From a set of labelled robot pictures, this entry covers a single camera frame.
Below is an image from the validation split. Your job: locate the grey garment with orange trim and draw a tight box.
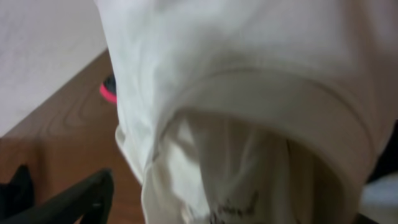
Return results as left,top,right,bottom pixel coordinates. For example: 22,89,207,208
99,75,117,104

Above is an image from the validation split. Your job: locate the light blue folded garment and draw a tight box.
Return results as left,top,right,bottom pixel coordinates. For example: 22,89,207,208
359,172,398,224

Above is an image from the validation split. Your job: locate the white t-shirt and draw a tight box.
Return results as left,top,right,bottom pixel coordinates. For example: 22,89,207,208
96,0,397,223

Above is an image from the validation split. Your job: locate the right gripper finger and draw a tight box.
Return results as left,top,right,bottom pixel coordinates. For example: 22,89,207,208
1,168,114,224

